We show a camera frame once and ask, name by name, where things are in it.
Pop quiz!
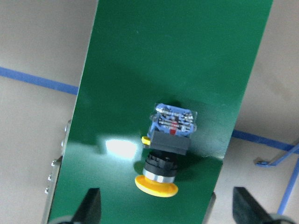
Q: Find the yellow push button switch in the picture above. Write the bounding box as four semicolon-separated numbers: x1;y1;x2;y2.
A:
135;103;197;198

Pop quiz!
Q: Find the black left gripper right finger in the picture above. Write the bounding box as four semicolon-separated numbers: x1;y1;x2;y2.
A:
232;187;273;224

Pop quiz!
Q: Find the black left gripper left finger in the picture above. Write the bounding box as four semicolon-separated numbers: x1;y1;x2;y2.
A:
71;188;101;224

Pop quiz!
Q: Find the green conveyor belt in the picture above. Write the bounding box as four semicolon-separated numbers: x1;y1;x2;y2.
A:
49;0;272;224

